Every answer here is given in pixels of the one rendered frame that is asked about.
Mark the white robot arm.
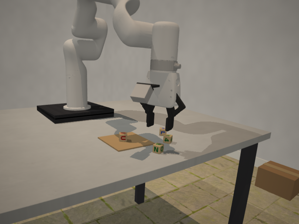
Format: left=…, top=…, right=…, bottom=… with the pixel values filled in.
left=63, top=0, right=181, bottom=111

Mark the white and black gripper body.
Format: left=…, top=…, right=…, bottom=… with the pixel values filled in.
left=145, top=69, right=181, bottom=108

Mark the brown flat mat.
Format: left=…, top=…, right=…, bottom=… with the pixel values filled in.
left=98, top=132, right=155, bottom=152

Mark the wooden letter block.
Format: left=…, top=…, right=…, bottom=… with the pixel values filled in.
left=119, top=132, right=127, bottom=142
left=163, top=134, right=173, bottom=144
left=159, top=128, right=167, bottom=136
left=152, top=143, right=164, bottom=154

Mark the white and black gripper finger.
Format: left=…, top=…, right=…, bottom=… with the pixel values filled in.
left=140, top=103, right=155, bottom=127
left=165, top=94, right=186, bottom=131

